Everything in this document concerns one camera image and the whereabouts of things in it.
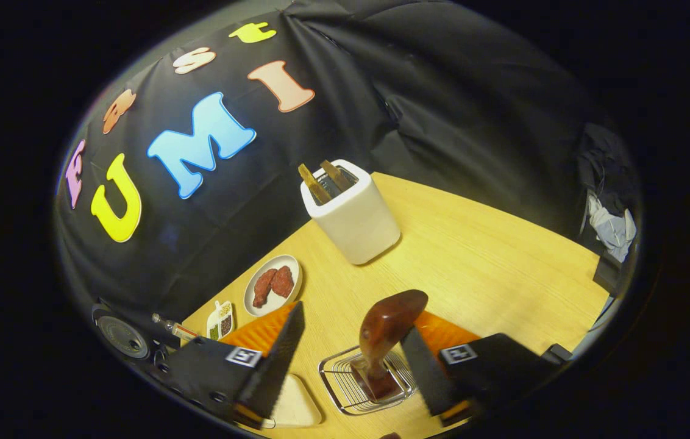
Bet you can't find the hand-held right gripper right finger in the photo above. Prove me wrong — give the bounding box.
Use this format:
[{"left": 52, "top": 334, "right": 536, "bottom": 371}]
[{"left": 400, "top": 311, "right": 572, "bottom": 427}]

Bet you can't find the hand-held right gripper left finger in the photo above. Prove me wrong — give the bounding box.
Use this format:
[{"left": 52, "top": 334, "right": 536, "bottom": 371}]
[{"left": 156, "top": 301, "right": 306, "bottom": 427}]

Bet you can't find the clear container of white rice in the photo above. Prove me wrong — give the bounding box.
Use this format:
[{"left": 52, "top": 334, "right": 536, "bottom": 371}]
[{"left": 260, "top": 373, "right": 323, "bottom": 429}]

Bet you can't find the brown wooden spoon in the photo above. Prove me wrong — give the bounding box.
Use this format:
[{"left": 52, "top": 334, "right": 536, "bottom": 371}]
[{"left": 350, "top": 289, "right": 429, "bottom": 400}]

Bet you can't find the wire metal chopstick holder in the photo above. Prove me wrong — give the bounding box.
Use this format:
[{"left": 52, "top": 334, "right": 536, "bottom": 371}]
[{"left": 318, "top": 345, "right": 418, "bottom": 416}]

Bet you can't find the dark grey rice cooker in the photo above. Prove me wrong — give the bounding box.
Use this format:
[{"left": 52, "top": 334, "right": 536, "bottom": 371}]
[{"left": 92, "top": 304, "right": 169, "bottom": 366}]

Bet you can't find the white divided bean dish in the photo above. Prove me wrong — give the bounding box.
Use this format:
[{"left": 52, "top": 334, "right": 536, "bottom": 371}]
[{"left": 207, "top": 300, "right": 235, "bottom": 341}]

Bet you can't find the reddish brown meat piece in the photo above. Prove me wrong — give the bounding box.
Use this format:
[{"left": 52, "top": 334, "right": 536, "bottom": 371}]
[
  {"left": 252, "top": 269, "right": 277, "bottom": 309},
  {"left": 270, "top": 265, "right": 294, "bottom": 299}
]

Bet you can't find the white round plate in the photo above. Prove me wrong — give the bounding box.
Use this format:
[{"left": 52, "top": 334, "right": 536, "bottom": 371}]
[{"left": 243, "top": 254, "right": 303, "bottom": 318}]

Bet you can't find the small clear glass bottle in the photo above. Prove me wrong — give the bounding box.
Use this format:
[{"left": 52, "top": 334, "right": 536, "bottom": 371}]
[{"left": 151, "top": 313, "right": 199, "bottom": 342}]

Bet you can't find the white toaster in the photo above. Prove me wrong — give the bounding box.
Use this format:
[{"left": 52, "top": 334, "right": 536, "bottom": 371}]
[{"left": 300, "top": 159, "right": 402, "bottom": 266}]

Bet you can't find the brown toast slice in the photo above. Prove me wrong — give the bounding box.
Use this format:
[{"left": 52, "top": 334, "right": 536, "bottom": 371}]
[
  {"left": 297, "top": 163, "right": 332, "bottom": 205},
  {"left": 319, "top": 160, "right": 353, "bottom": 191}
]

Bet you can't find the crumpled white cloth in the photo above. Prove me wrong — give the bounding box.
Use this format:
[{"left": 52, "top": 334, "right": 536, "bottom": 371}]
[{"left": 586, "top": 190, "right": 637, "bottom": 263}]

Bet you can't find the dark cloth pile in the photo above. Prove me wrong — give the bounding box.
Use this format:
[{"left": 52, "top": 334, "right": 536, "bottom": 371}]
[{"left": 577, "top": 122, "right": 641, "bottom": 214}]

